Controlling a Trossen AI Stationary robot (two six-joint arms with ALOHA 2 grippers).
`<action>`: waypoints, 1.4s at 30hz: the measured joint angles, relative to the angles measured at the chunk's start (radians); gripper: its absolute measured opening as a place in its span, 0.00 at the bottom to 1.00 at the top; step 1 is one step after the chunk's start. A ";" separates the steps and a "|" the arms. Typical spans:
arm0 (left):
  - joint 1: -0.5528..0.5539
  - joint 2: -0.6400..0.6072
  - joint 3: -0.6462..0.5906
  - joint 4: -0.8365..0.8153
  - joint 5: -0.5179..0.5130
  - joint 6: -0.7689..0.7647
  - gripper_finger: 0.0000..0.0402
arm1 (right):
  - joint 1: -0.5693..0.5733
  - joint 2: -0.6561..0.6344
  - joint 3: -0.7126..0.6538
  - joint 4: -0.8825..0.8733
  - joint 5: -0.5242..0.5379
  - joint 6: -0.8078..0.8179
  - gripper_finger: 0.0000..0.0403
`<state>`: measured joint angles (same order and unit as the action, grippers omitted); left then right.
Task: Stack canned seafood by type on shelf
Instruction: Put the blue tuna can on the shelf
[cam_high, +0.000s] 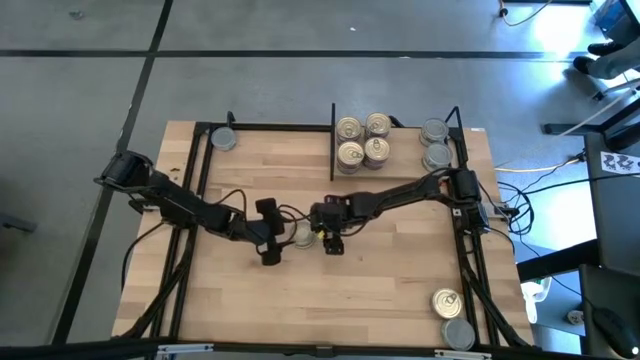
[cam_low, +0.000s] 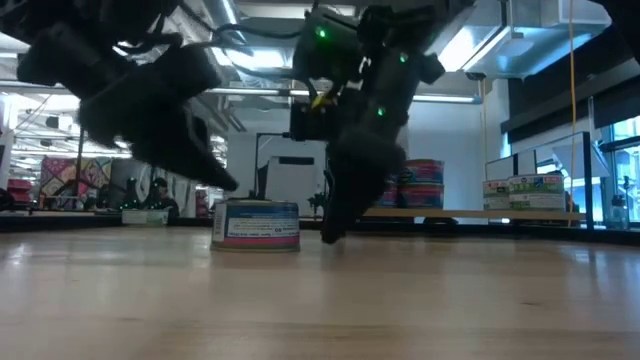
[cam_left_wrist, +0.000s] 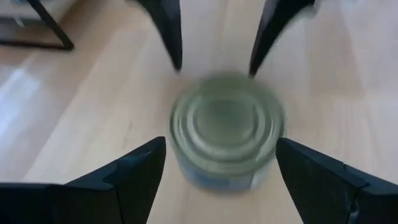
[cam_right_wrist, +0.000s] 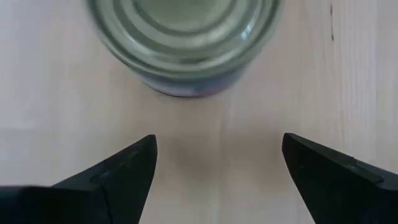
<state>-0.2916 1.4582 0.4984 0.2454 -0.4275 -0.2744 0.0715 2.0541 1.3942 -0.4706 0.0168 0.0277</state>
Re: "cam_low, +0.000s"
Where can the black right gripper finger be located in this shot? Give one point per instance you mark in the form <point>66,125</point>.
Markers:
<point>360,185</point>

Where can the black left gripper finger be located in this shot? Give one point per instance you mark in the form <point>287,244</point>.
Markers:
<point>201,131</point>
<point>190,160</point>

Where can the background black robot arm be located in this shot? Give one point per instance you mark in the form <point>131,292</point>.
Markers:
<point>317,202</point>
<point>131,195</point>

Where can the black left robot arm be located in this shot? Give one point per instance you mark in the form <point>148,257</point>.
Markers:
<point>30,12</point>

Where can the wooden shelf board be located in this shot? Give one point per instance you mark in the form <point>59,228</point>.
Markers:
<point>475,214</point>

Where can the person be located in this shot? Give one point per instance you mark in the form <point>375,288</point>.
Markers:
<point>164,197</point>

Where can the long ceiling light fixture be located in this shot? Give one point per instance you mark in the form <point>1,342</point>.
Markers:
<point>440,98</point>

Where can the grey cloth cover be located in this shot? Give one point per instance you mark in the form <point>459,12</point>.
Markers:
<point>122,172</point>

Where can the colourful patchwork quilt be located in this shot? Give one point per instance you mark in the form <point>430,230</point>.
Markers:
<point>65,172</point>

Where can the red storage bins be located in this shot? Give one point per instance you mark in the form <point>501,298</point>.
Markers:
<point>20,192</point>

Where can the glass window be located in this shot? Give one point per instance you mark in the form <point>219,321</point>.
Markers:
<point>625,165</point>

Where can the black metal rig frame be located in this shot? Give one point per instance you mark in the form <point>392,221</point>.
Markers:
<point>272,134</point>
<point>80,165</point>

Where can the silver air duct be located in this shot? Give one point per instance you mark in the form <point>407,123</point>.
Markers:
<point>227,12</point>

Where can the rectangular silver ceiling duct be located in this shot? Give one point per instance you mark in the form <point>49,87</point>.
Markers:
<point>525,50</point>

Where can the black metal shelf frame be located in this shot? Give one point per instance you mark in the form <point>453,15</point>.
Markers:
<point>587,175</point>

